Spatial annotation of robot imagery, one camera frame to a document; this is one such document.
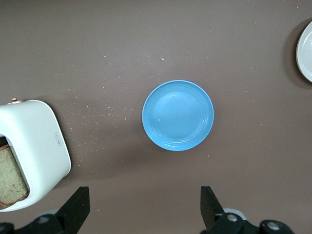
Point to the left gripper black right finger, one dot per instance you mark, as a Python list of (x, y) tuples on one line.
[(212, 214)]

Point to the brown bread slice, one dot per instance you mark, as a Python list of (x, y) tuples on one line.
[(11, 175)]

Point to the beige plate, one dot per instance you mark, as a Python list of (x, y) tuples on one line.
[(306, 53)]

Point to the blue plate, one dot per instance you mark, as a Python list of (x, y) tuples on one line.
[(178, 114)]

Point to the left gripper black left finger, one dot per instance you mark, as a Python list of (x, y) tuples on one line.
[(75, 214)]

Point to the white toaster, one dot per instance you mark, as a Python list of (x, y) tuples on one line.
[(36, 136)]

